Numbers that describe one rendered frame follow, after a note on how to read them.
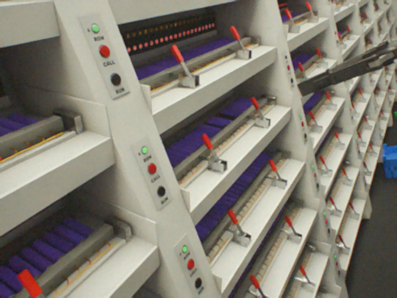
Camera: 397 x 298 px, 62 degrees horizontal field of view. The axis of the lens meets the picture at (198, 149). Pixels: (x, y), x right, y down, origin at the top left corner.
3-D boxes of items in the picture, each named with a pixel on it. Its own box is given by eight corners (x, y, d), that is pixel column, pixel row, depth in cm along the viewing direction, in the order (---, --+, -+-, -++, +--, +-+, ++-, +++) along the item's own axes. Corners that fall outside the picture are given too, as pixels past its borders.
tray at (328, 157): (350, 142, 172) (356, 117, 165) (322, 206, 127) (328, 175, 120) (311, 133, 181) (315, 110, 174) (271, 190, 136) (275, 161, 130)
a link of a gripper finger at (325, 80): (340, 77, 65) (337, 81, 63) (316, 87, 69) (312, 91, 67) (337, 70, 65) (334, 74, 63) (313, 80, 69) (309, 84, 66)
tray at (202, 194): (289, 119, 109) (293, 92, 104) (189, 231, 64) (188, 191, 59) (234, 108, 118) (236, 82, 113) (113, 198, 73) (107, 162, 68)
